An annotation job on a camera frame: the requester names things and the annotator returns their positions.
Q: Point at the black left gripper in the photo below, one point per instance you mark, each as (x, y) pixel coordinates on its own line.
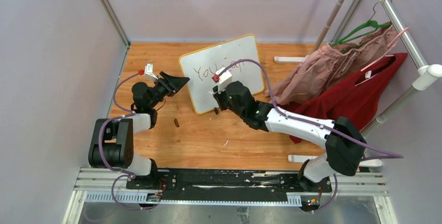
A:
(171, 85)

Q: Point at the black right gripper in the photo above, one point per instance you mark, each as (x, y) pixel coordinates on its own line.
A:
(219, 97)

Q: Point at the brown marker cap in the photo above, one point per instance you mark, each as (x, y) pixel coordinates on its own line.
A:
(176, 122)

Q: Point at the yellow framed whiteboard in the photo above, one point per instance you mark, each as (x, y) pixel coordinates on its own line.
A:
(202, 64)

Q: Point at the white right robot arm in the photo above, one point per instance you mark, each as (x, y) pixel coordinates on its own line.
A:
(342, 142)

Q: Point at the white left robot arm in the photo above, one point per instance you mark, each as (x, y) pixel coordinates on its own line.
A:
(112, 142)

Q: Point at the pink garment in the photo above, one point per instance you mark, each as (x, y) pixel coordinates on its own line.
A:
(329, 65)

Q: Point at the red garment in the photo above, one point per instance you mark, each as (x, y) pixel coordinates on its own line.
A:
(358, 103)

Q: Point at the pink clothes hanger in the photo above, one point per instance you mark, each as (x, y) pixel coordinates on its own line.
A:
(367, 69)

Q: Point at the green clothes hanger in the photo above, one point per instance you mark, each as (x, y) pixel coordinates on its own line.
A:
(368, 24)

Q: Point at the metal clothes rack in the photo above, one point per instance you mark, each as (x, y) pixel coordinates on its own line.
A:
(428, 74)

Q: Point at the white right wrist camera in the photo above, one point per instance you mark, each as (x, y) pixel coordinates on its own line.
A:
(224, 80)

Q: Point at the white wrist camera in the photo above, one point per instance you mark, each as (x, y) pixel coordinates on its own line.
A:
(148, 72)
(224, 80)

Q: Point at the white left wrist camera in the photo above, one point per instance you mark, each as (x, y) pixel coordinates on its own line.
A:
(148, 72)

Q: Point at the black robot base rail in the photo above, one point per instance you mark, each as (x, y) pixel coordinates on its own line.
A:
(218, 187)

